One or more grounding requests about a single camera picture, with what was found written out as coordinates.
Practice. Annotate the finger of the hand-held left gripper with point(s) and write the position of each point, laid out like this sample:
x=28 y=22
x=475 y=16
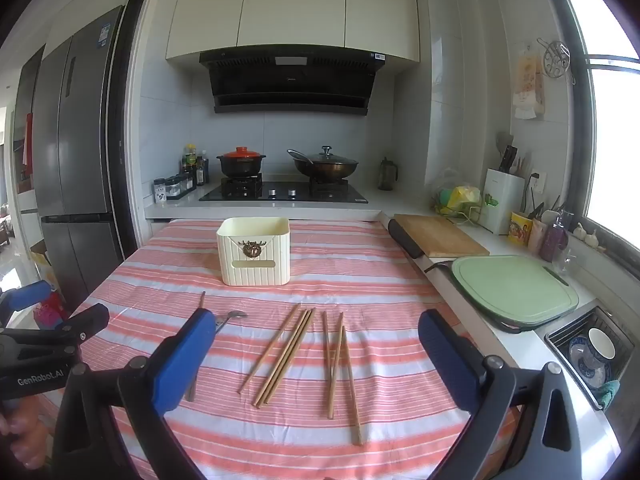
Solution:
x=92 y=317
x=27 y=296

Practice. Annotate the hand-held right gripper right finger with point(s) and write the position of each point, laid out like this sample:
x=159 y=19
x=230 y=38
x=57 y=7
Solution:
x=450 y=360

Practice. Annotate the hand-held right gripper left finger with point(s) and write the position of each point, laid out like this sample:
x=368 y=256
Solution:
x=185 y=355

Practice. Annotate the cream ribbed utensil holder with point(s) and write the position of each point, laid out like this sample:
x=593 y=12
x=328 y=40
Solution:
x=255 y=270

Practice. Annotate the person's left hand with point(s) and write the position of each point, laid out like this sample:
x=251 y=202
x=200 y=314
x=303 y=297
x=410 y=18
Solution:
x=22 y=435

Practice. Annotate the pink red bag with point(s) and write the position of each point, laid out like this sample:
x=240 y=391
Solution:
x=50 y=310

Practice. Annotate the cardboard box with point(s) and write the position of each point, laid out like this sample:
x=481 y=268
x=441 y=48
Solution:
x=39 y=257

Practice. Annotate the thin metal utensil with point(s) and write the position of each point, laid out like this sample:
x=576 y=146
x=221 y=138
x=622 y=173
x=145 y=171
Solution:
x=202 y=300

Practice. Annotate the black mat with red trim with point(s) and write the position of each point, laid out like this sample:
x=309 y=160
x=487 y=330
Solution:
x=505 y=327

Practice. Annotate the green cutting board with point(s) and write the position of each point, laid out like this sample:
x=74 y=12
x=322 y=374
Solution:
x=515 y=290

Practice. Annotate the steel sink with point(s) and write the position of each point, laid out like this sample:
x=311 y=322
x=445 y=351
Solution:
x=557 y=340

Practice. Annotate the wooden cutting board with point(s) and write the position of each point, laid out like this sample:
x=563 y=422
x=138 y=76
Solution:
x=435 y=235

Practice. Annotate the blue patterned plate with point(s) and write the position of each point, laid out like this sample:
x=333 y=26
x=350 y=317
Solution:
x=582 y=362

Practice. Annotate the pink striped tablecloth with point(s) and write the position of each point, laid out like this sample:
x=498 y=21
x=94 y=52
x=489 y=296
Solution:
x=350 y=270

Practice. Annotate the white spice jar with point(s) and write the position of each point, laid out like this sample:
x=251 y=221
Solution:
x=160 y=191

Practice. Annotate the yellow printed cup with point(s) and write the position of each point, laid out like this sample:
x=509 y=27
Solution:
x=520 y=229

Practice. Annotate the clear glass cup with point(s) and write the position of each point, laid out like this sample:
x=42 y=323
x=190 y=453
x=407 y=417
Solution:
x=564 y=261

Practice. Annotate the pink cup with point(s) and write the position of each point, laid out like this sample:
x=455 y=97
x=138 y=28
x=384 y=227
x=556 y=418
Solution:
x=537 y=236

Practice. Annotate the white bowl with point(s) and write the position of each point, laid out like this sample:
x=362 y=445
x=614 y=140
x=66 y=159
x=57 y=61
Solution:
x=601 y=344

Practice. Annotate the clear spice jar set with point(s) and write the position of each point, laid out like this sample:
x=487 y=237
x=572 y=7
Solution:
x=180 y=186

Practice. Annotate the purple bottle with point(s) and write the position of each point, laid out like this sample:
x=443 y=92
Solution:
x=554 y=241

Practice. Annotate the teal cloth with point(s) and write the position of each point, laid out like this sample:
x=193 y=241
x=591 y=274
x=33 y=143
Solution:
x=607 y=394

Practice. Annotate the white knife block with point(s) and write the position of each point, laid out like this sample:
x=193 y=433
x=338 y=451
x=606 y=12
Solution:
x=502 y=207

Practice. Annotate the green round object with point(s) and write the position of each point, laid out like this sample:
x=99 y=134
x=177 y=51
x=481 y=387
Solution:
x=442 y=197

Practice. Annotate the yellow plastic bag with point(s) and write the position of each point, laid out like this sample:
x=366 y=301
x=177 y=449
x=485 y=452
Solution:
x=465 y=197

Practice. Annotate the grey steel refrigerator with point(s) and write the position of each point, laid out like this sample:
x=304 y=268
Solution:
x=85 y=135

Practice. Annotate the garlic bulb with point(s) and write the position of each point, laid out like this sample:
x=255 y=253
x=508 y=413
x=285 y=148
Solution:
x=592 y=238
x=579 y=231

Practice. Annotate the translucent plastic bag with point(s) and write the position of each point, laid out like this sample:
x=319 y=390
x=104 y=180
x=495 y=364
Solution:
x=447 y=177

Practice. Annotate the yellow cap sauce bottle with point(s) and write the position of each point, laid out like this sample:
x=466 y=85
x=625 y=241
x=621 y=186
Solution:
x=189 y=160

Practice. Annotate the dark sauce bottle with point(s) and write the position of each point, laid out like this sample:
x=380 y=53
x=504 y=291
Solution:
x=202 y=167

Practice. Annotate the black glass gas cooktop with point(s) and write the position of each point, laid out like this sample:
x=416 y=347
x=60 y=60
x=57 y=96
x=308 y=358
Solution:
x=285 y=194

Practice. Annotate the black clay pot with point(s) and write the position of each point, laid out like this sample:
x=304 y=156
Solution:
x=241 y=167

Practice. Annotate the dark glass jug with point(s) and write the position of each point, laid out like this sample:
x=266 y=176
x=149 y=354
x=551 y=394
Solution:
x=386 y=175

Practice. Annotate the dark tall cabinet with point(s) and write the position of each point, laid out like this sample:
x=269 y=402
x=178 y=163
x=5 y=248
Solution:
x=30 y=95

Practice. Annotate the brown stick bundle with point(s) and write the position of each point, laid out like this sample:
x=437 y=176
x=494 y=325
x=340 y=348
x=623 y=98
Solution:
x=521 y=164

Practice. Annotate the red pot lid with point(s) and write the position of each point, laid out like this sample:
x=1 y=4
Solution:
x=241 y=153

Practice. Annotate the grey spatula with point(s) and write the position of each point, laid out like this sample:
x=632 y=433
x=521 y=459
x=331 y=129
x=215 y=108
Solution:
x=504 y=140

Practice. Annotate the dark metal wok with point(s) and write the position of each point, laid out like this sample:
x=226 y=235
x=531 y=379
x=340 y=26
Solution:
x=325 y=171

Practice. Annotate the glass wok lid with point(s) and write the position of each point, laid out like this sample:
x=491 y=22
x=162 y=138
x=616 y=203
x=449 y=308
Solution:
x=326 y=157

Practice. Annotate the window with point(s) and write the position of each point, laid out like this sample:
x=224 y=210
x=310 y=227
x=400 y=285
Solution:
x=615 y=135

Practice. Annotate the black range hood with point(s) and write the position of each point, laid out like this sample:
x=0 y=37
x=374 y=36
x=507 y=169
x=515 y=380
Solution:
x=290 y=85

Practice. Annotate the white wall socket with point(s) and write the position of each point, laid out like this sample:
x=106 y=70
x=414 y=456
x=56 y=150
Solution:
x=537 y=181

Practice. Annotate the wall calendar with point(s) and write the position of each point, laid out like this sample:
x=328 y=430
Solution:
x=529 y=85

